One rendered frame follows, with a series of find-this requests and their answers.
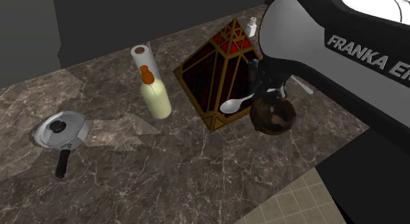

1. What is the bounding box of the brown bowl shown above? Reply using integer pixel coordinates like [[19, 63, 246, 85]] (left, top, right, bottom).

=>
[[248, 91, 298, 137]]

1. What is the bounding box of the silver spoon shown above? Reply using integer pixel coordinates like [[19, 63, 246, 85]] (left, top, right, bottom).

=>
[[219, 88, 277, 114]]

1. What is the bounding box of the silver knife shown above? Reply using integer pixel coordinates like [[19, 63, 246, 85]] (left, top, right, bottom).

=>
[[290, 75, 313, 95]]

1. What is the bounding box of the small white shaker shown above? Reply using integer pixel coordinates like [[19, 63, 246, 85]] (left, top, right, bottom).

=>
[[244, 16, 258, 38]]

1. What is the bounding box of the red and gold lantern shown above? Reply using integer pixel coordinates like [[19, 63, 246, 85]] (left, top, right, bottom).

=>
[[173, 18, 261, 133]]

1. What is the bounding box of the pale yellow bottle orange cap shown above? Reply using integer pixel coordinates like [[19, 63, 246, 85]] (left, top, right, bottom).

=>
[[139, 64, 172, 120]]

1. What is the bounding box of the white paper towel roll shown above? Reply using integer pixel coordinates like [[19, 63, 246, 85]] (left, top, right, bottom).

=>
[[130, 44, 162, 81]]

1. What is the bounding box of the black robot stand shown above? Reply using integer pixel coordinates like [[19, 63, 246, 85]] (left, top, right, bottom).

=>
[[315, 127, 410, 224]]

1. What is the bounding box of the silver lid black knob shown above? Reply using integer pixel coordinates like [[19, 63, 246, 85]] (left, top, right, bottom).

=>
[[34, 110, 87, 148]]

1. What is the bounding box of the silver pan black handle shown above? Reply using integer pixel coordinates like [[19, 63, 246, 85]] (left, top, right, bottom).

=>
[[33, 110, 91, 179]]

